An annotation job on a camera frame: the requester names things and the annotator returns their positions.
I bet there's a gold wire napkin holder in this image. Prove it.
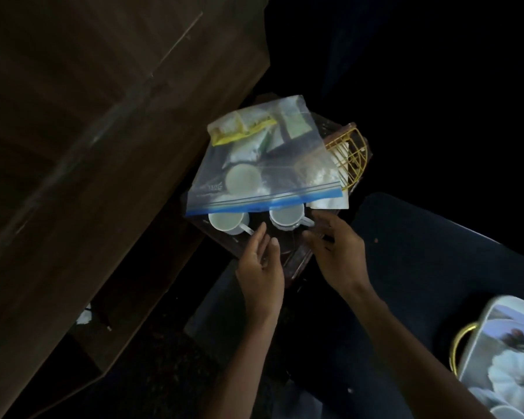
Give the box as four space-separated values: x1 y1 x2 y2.
323 126 370 191

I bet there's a small white cup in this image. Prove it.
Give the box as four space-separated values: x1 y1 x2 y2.
490 405 524 419

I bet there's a person's right forearm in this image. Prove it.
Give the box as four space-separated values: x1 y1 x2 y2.
338 278 498 419

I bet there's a yellow snack packet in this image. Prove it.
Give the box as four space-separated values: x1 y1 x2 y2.
209 110 277 147

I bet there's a person's left hand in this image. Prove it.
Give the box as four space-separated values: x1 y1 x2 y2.
236 224 285 319

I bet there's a pale white sachet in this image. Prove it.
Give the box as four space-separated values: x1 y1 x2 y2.
279 106 311 140

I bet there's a dark wooden cabinet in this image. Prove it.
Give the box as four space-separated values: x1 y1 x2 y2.
0 0 275 419

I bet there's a person's right hand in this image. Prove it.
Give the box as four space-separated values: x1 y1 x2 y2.
303 211 373 298

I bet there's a clear zip bag blue seal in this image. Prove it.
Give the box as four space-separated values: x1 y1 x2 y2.
185 95 344 217

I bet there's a white green sachet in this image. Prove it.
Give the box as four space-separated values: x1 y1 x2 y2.
225 128 272 165

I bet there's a white tray with gold handle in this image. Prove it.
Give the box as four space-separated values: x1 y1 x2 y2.
451 295 524 419

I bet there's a person's left forearm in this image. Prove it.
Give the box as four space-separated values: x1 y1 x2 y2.
199 307 284 419

